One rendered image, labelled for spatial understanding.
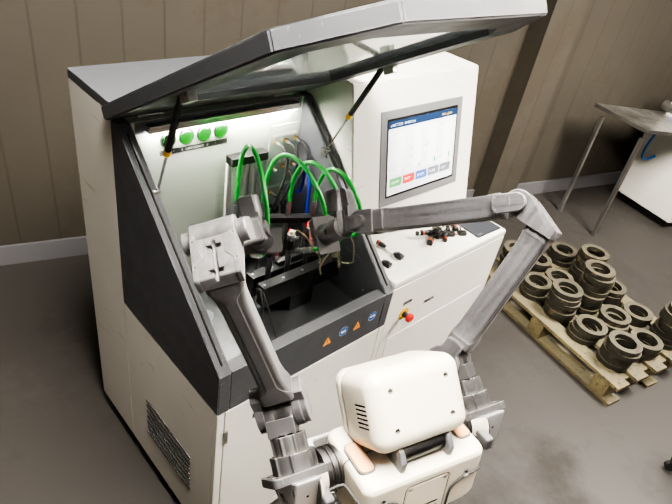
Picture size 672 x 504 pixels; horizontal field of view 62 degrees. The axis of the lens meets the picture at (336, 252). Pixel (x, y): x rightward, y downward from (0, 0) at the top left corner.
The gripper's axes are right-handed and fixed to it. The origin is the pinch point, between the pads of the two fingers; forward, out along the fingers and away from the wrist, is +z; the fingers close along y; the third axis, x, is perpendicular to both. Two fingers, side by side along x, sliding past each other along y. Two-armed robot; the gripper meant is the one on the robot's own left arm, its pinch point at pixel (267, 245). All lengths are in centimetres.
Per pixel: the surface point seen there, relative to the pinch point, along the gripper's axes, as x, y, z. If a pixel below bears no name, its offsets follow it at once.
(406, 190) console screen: -26, -45, 57
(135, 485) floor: 81, 68, 75
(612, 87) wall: -156, -245, 297
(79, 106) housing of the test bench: -46, 55, 5
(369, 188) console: -24, -31, 43
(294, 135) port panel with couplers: -44, -5, 38
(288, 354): 30.9, -2.3, 16.5
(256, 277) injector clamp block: 6.3, 8.4, 28.2
